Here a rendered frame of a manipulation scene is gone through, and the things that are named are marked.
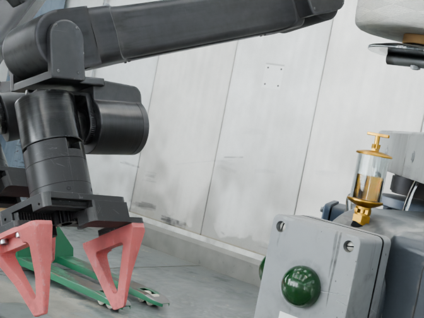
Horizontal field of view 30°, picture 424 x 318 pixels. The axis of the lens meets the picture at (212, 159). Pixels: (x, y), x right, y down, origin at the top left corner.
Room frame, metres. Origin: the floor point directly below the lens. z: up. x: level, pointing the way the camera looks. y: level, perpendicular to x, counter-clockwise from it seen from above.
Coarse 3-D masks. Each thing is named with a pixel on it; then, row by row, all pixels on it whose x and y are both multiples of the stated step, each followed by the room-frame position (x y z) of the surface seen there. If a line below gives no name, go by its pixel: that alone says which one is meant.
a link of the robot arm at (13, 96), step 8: (0, 88) 0.91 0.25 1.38; (8, 88) 0.91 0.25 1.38; (0, 96) 0.88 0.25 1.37; (8, 96) 0.88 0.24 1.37; (16, 96) 0.89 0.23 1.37; (8, 104) 0.88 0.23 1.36; (8, 112) 0.87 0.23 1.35; (8, 120) 0.87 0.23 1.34; (16, 120) 0.88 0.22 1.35; (8, 128) 0.88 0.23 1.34; (16, 128) 0.88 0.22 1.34; (8, 136) 0.89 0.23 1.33; (16, 136) 0.89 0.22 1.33
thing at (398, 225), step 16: (368, 224) 0.62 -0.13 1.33; (384, 224) 0.62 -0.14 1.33; (400, 224) 0.62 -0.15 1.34; (416, 224) 0.62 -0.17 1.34; (400, 240) 0.57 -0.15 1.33; (416, 240) 0.57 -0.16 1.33; (400, 256) 0.57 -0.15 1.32; (416, 256) 0.56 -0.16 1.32; (400, 272) 0.57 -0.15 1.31; (416, 272) 0.56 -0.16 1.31; (384, 288) 0.57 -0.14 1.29; (400, 288) 0.57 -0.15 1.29; (416, 288) 0.56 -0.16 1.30; (384, 304) 0.57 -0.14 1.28; (400, 304) 0.56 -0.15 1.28; (416, 304) 0.55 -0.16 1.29
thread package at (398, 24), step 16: (368, 0) 0.92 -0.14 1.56; (384, 0) 0.90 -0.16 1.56; (400, 0) 0.89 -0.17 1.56; (416, 0) 0.88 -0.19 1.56; (368, 16) 0.92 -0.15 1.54; (384, 16) 0.90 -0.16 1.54; (400, 16) 0.88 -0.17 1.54; (416, 16) 0.88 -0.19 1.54; (368, 32) 0.99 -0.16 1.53; (384, 32) 0.97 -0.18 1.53; (400, 32) 0.95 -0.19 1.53; (416, 32) 0.92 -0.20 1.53
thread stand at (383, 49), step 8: (368, 48) 0.96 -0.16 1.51; (376, 48) 0.94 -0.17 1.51; (384, 48) 0.93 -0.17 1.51; (392, 48) 0.92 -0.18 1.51; (400, 48) 0.90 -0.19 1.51; (408, 48) 0.90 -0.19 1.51; (416, 48) 0.90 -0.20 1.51; (392, 56) 0.97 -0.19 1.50; (400, 56) 0.96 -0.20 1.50; (408, 56) 0.95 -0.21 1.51; (416, 56) 0.95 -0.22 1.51; (392, 64) 0.97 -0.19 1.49; (400, 64) 0.96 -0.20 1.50; (408, 64) 0.95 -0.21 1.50; (416, 64) 0.95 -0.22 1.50
